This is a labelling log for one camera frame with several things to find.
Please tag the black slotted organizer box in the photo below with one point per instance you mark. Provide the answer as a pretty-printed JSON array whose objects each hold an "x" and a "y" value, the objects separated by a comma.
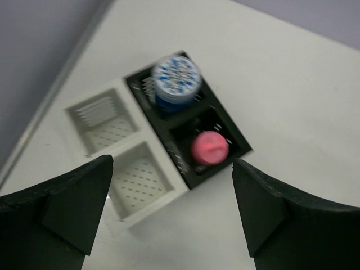
[{"x": 177, "y": 129}]

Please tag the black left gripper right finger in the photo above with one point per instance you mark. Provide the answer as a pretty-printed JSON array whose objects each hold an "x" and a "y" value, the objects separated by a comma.
[{"x": 287, "y": 228}]

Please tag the white slotted organizer box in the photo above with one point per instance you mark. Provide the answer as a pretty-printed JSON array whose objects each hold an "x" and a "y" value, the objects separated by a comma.
[{"x": 108, "y": 121}]

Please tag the pink capped crayon tube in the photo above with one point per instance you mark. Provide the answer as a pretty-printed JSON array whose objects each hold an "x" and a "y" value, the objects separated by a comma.
[{"x": 209, "y": 148}]

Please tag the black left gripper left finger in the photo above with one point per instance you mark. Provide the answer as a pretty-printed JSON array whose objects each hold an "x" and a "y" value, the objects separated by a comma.
[{"x": 53, "y": 224}]

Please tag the blue slime jar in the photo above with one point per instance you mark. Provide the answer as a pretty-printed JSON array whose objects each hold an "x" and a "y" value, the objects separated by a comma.
[{"x": 177, "y": 82}]

